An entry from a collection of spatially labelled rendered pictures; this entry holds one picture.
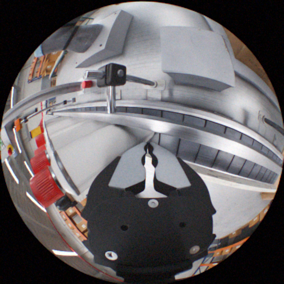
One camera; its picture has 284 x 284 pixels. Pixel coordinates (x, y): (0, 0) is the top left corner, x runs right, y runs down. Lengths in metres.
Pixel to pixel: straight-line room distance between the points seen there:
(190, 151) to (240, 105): 0.16
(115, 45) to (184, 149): 0.31
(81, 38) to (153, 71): 0.28
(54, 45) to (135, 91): 0.33
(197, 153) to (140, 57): 0.25
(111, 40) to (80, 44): 0.12
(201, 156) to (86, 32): 0.45
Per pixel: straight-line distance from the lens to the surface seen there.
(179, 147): 0.18
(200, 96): 0.21
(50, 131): 0.28
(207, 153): 0.18
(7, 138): 0.55
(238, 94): 0.24
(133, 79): 0.16
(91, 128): 0.15
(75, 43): 0.38
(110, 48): 0.30
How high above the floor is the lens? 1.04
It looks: 50 degrees down
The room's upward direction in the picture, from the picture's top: 128 degrees counter-clockwise
